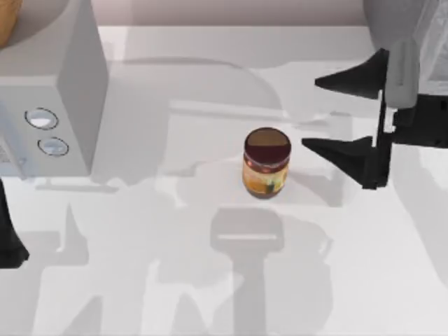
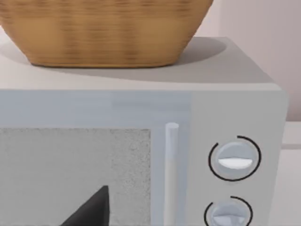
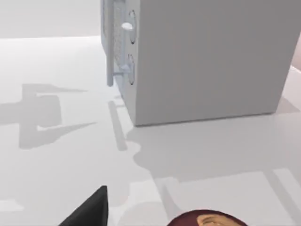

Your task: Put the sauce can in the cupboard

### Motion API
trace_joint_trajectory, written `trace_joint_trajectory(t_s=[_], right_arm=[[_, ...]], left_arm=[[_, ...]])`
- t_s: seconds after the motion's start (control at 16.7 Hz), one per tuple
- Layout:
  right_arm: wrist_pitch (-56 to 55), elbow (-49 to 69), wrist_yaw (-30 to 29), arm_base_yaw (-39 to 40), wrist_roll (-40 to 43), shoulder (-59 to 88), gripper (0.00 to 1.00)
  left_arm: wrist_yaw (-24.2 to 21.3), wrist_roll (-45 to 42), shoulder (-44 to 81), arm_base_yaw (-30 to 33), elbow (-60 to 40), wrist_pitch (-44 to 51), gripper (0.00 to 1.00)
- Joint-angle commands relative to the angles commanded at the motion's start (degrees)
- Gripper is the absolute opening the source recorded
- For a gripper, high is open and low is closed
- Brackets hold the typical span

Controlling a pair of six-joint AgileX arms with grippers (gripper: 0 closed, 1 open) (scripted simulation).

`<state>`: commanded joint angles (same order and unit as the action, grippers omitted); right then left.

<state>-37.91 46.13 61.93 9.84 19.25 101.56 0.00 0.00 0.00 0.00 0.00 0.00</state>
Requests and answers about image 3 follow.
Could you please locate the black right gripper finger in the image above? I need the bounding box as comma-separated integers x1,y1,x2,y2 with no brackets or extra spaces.
58,185,109,226

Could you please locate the dark red bread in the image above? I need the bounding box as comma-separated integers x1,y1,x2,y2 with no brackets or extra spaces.
166,208,249,226

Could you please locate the pale microwave oven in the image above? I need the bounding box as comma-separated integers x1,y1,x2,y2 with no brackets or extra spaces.
99,0,301,127

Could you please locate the pale microwave door handle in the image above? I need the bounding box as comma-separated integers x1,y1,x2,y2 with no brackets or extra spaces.
105,0,124,87

